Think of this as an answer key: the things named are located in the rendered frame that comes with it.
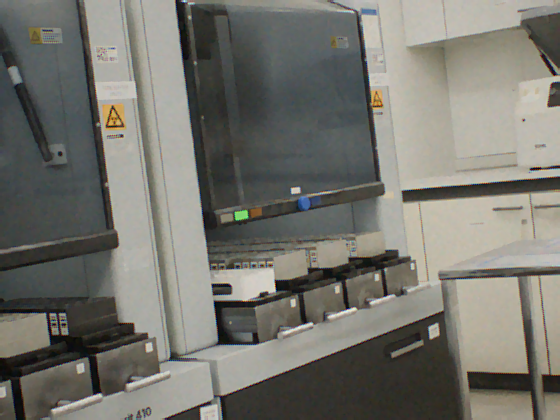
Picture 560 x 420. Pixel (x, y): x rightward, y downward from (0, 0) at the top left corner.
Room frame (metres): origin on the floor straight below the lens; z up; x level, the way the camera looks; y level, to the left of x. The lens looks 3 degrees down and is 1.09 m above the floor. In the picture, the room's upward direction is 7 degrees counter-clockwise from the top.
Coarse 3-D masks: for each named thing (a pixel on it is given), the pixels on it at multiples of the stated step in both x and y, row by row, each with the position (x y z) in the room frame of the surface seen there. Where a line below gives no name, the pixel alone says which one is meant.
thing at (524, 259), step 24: (528, 240) 2.44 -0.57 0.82; (552, 240) 2.38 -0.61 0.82; (456, 264) 2.17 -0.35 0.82; (480, 264) 2.11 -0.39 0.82; (504, 264) 2.07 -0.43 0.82; (528, 264) 2.03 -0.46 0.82; (552, 264) 1.98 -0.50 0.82; (456, 288) 2.11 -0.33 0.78; (528, 288) 2.44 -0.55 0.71; (456, 312) 2.10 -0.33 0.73; (528, 312) 2.45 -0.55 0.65; (456, 336) 2.09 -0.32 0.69; (528, 336) 2.45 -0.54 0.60; (456, 360) 2.10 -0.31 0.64; (528, 360) 2.45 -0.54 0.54; (456, 384) 2.10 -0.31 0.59; (456, 408) 2.10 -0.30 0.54
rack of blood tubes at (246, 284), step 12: (216, 276) 2.10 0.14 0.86; (228, 276) 2.07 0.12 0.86; (240, 276) 2.04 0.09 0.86; (252, 276) 2.06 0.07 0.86; (264, 276) 2.09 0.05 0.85; (216, 288) 2.22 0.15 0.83; (228, 288) 2.19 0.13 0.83; (240, 288) 2.04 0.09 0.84; (252, 288) 2.06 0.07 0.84; (264, 288) 2.09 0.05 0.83
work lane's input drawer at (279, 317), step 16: (224, 304) 2.07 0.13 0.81; (240, 304) 2.04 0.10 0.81; (256, 304) 2.02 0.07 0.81; (272, 304) 2.04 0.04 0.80; (288, 304) 2.08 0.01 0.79; (224, 320) 2.06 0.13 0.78; (240, 320) 2.03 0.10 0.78; (256, 320) 2.00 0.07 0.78; (272, 320) 2.04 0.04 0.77; (288, 320) 2.08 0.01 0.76; (272, 336) 2.03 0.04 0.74; (288, 336) 2.00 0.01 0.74
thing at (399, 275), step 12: (372, 264) 2.39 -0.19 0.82; (384, 264) 2.37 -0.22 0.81; (396, 264) 2.41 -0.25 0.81; (408, 264) 2.44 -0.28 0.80; (384, 276) 2.36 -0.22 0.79; (396, 276) 2.39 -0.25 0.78; (408, 276) 2.43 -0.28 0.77; (384, 288) 2.36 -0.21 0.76; (396, 288) 2.39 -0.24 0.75; (408, 288) 2.40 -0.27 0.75; (420, 288) 2.39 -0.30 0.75
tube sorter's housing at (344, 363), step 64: (128, 0) 1.97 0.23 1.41; (384, 64) 2.61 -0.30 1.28; (192, 128) 2.89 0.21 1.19; (384, 128) 2.58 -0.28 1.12; (192, 192) 2.03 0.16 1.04; (192, 256) 2.01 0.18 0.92; (192, 320) 2.00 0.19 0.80; (384, 320) 2.34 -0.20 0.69; (256, 384) 1.99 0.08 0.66; (320, 384) 2.14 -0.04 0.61; (384, 384) 2.32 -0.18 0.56; (448, 384) 2.53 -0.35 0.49
